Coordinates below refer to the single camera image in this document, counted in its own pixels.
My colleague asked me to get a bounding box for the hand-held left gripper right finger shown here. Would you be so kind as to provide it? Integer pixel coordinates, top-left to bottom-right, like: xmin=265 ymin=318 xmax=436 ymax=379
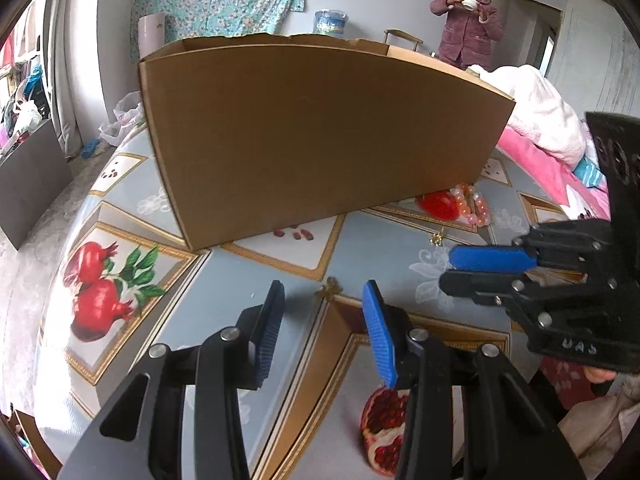
xmin=361 ymin=280 xmax=587 ymax=480

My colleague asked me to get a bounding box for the pale pink roll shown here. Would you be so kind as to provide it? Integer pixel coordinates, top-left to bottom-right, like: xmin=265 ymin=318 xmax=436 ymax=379
xmin=137 ymin=13 xmax=167 ymax=61

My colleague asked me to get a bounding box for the blue striped cloth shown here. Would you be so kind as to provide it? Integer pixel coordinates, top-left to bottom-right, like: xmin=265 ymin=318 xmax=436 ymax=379
xmin=571 ymin=156 xmax=607 ymax=189

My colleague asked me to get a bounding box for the pink bead bracelet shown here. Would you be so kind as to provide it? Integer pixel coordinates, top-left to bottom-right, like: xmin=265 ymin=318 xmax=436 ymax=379
xmin=451 ymin=183 xmax=494 ymax=228

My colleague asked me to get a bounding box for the grey cabinet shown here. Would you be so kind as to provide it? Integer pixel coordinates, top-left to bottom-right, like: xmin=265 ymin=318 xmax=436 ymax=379
xmin=0 ymin=118 xmax=74 ymax=252

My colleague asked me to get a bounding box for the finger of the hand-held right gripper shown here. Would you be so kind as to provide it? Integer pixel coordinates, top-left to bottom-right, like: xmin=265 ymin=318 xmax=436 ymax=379
xmin=438 ymin=269 xmax=591 ymax=311
xmin=448 ymin=220 xmax=618 ymax=277

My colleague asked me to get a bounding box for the pomegranate print tablecloth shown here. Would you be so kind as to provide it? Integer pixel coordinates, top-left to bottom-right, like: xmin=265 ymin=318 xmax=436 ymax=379
xmin=32 ymin=92 xmax=613 ymax=480

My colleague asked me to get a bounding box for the brown cardboard box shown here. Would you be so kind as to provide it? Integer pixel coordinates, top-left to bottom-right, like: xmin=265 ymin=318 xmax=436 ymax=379
xmin=137 ymin=33 xmax=517 ymax=252

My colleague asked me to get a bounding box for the white fluffy blanket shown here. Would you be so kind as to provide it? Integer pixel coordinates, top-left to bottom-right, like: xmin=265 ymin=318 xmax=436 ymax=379
xmin=470 ymin=63 xmax=590 ymax=170

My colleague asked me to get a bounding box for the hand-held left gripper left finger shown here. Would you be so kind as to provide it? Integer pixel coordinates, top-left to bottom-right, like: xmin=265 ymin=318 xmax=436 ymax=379
xmin=57 ymin=280 xmax=286 ymax=480

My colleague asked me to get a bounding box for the teal floral wall cloth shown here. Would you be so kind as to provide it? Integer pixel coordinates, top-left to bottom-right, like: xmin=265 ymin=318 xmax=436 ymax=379
xmin=130 ymin=0 xmax=311 ymax=64

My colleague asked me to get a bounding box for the white plastic bag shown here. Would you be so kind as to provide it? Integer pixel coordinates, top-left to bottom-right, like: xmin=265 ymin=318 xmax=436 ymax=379
xmin=98 ymin=90 xmax=147 ymax=148

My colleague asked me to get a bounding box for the white door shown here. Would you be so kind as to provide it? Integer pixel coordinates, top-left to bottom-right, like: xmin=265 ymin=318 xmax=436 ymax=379
xmin=545 ymin=0 xmax=638 ymax=128

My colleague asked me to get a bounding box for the blue and white bucket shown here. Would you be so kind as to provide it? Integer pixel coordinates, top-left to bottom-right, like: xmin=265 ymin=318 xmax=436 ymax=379
xmin=313 ymin=8 xmax=349 ymax=36

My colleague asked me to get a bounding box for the pile of clothes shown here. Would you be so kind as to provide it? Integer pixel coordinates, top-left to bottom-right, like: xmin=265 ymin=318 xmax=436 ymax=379
xmin=0 ymin=52 xmax=53 ymax=161

